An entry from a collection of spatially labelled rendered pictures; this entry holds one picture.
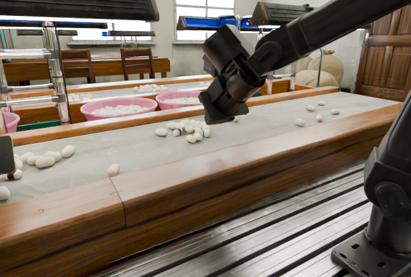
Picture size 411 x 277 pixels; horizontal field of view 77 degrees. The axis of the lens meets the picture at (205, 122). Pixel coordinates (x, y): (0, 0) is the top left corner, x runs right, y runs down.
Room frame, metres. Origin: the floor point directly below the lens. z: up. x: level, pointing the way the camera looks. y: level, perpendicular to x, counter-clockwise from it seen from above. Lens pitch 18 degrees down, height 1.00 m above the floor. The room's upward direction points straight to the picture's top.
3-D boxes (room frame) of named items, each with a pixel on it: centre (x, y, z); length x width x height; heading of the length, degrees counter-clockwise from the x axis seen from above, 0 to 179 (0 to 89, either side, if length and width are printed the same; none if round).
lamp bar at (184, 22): (1.54, -0.13, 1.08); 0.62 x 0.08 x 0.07; 122
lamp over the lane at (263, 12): (1.06, -0.43, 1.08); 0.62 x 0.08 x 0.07; 122
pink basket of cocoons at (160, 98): (1.08, 0.07, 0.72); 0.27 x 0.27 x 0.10
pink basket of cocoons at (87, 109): (0.93, 0.31, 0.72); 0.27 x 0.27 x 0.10
